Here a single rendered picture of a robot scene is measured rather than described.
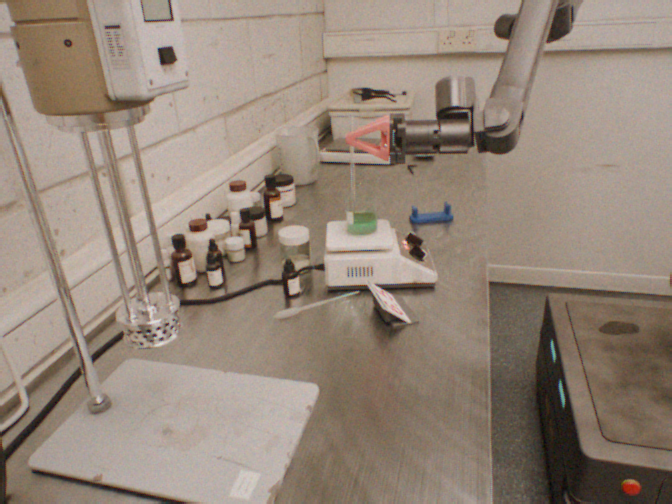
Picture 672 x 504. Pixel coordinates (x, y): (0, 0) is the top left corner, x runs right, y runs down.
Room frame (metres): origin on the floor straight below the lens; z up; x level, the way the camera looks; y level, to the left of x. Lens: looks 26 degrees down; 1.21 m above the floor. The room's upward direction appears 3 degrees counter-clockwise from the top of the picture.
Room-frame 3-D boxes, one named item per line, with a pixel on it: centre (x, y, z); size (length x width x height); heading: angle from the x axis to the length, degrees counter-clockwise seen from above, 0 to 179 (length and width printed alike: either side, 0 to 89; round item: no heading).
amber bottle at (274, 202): (1.17, 0.15, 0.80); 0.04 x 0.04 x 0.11
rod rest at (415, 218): (1.11, -0.23, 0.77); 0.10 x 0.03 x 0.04; 99
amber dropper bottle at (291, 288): (0.79, 0.08, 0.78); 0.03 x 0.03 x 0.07
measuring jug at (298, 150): (1.46, 0.09, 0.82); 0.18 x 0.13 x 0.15; 36
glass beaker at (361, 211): (0.86, -0.05, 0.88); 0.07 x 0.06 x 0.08; 171
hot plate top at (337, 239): (0.85, -0.04, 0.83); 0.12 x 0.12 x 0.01; 88
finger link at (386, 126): (0.86, -0.08, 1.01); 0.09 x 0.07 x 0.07; 83
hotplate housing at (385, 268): (0.85, -0.07, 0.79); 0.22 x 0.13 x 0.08; 88
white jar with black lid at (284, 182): (1.27, 0.13, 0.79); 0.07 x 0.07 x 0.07
